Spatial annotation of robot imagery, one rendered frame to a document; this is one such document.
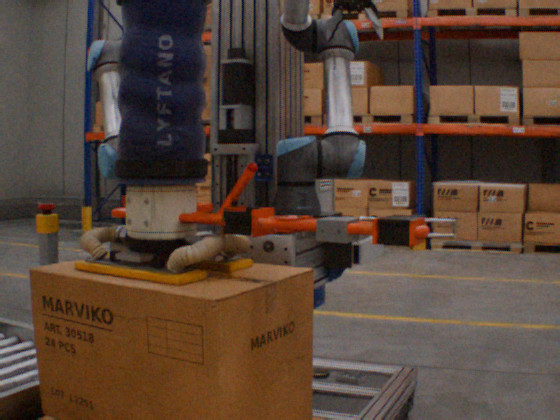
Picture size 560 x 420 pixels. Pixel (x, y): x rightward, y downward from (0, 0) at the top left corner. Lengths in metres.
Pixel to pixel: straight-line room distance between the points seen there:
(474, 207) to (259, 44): 6.48
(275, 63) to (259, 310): 1.03
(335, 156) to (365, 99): 6.90
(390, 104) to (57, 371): 7.47
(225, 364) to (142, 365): 0.22
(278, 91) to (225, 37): 0.28
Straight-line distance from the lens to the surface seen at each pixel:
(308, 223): 1.37
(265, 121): 2.23
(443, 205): 8.56
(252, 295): 1.40
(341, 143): 2.00
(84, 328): 1.59
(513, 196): 8.44
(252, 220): 1.42
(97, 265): 1.59
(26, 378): 2.13
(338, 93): 2.08
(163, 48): 1.53
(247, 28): 2.29
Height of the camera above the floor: 1.22
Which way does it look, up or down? 5 degrees down
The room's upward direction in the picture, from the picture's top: straight up
